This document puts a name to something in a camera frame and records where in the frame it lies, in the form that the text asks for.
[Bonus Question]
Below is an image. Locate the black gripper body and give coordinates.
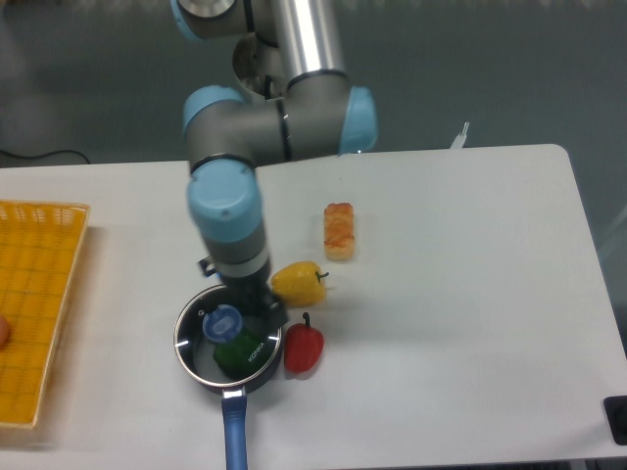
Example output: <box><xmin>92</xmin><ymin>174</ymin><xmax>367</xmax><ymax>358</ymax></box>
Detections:
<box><xmin>218</xmin><ymin>268</ymin><xmax>272</xmax><ymax>317</ymax></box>

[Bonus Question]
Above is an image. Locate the glass pot lid blue knob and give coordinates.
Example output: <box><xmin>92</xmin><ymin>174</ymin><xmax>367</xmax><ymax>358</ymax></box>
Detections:
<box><xmin>173</xmin><ymin>284</ymin><xmax>284</xmax><ymax>387</ymax></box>

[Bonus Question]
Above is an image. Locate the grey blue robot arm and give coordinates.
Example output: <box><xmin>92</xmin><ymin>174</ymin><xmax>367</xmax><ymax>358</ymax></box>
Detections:
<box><xmin>170</xmin><ymin>1</ymin><xmax>378</xmax><ymax>329</ymax></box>

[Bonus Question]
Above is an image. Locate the yellow bell pepper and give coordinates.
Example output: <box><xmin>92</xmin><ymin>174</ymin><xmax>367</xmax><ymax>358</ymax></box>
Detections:
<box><xmin>270</xmin><ymin>261</ymin><xmax>329</xmax><ymax>307</ymax></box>

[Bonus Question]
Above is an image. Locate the red bell pepper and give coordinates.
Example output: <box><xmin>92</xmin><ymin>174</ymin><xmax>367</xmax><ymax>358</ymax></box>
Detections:
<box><xmin>284</xmin><ymin>312</ymin><xmax>324</xmax><ymax>374</ymax></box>

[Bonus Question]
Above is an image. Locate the green bell pepper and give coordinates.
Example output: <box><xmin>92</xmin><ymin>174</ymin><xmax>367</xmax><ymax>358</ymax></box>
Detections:
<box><xmin>213</xmin><ymin>329</ymin><xmax>269</xmax><ymax>380</ymax></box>

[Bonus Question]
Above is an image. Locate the orange bread loaf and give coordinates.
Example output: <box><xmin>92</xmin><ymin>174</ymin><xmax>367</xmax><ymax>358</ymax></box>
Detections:
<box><xmin>323</xmin><ymin>203</ymin><xmax>355</xmax><ymax>261</ymax></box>

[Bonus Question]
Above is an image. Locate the yellow woven basket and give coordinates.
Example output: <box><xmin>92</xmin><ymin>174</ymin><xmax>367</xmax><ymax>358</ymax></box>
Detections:
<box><xmin>1</xmin><ymin>200</ymin><xmax>90</xmax><ymax>429</ymax></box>

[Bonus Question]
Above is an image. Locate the orange round object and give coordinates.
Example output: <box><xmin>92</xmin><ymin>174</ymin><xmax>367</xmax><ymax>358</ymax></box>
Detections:
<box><xmin>0</xmin><ymin>315</ymin><xmax>11</xmax><ymax>348</ymax></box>

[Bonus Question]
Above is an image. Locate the black device at table edge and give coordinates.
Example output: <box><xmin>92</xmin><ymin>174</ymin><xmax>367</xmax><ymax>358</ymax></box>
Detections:
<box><xmin>603</xmin><ymin>396</ymin><xmax>627</xmax><ymax>446</ymax></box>

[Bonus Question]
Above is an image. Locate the dark pot blue handle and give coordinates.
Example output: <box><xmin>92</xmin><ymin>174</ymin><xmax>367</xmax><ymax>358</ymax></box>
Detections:
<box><xmin>173</xmin><ymin>286</ymin><xmax>287</xmax><ymax>470</ymax></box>

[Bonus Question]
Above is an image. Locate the black cable on floor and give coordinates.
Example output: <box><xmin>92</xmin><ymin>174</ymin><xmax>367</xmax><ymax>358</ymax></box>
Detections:
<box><xmin>0</xmin><ymin>149</ymin><xmax>92</xmax><ymax>165</ymax></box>

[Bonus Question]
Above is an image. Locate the white table bracket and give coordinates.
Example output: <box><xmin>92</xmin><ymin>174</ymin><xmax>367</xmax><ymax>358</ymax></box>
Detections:
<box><xmin>450</xmin><ymin>121</ymin><xmax>469</xmax><ymax>150</ymax></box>

